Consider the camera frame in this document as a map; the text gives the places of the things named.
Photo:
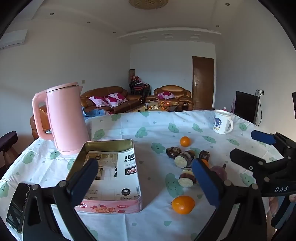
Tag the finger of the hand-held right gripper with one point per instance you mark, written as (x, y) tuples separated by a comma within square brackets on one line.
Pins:
[(245, 160), (262, 137)]

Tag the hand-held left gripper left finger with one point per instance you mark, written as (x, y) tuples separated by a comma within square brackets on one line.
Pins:
[(85, 179)]

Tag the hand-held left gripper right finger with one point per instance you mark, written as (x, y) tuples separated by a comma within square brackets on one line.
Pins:
[(205, 183)]

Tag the round purple fruit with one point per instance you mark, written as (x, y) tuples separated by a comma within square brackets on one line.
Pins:
[(219, 173)]

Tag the pink metal tin box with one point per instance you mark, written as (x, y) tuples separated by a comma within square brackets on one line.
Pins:
[(111, 166)]

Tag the person's right hand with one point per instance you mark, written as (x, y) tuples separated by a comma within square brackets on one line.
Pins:
[(274, 205)]

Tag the black television screen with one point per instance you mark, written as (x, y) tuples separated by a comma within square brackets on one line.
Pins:
[(246, 106)]

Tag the white printed mug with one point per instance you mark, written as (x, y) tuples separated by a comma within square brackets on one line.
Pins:
[(220, 122)]

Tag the pink electric kettle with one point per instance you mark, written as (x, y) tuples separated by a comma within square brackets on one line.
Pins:
[(67, 115)]

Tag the blue cloth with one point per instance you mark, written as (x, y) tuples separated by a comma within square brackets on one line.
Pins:
[(97, 112)]

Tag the brown wooden chair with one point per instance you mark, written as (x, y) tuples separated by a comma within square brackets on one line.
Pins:
[(42, 122)]

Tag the white green-patterned tablecloth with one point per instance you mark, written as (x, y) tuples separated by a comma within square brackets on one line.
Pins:
[(150, 129)]

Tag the pink floral cushion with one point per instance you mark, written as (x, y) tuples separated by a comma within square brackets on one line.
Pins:
[(99, 101), (166, 95), (115, 98)]

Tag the brown wooden door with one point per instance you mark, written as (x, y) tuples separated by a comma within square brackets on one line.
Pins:
[(203, 81)]

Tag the brown leather armchair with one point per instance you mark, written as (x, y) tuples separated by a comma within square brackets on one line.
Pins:
[(182, 98)]

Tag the cluttered coffee table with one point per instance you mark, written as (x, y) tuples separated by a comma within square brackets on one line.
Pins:
[(159, 107)]

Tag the brown leather sofa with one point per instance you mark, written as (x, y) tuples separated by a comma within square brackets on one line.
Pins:
[(129, 102)]

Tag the dark storage rack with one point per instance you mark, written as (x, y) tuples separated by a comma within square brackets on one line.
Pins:
[(138, 87)]

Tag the white air conditioner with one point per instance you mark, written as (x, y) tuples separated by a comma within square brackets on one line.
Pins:
[(12, 39)]

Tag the round ceiling lamp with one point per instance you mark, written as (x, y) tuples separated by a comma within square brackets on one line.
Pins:
[(148, 3)]

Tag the wall power outlet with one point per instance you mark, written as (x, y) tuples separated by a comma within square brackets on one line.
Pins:
[(261, 92)]

